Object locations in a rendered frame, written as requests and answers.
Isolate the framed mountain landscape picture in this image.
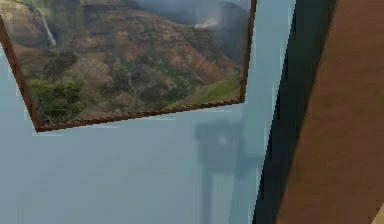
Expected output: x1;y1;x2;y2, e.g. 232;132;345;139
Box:
0;0;258;133

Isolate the brown wooden room door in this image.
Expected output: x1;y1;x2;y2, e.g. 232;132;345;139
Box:
252;0;384;224

